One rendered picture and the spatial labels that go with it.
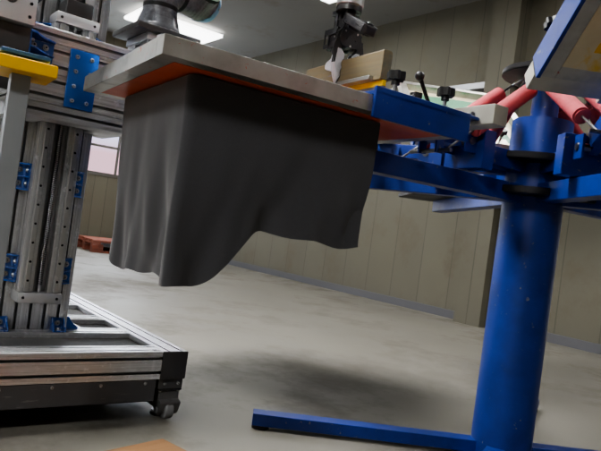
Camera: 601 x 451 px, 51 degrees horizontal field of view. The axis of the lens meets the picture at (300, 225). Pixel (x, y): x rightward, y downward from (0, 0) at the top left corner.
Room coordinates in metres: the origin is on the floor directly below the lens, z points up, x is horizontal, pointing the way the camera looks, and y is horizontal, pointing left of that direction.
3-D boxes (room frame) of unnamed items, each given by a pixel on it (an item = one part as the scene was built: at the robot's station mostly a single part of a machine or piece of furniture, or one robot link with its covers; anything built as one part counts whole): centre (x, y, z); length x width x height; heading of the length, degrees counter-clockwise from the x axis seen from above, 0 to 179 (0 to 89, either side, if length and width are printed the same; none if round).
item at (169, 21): (2.12, 0.57, 1.31); 0.15 x 0.15 x 0.10
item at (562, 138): (2.15, -0.78, 0.99); 0.82 x 0.79 x 0.12; 123
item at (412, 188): (2.44, -0.23, 0.90); 1.24 x 0.06 x 0.06; 63
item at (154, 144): (1.43, 0.36, 0.74); 0.45 x 0.03 x 0.43; 33
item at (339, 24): (1.72, -0.05, 1.23); 0.09 x 0.08 x 0.12; 33
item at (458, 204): (2.82, -0.75, 0.91); 1.34 x 0.41 x 0.08; 3
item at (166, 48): (1.58, 0.11, 0.97); 0.79 x 0.58 x 0.04; 123
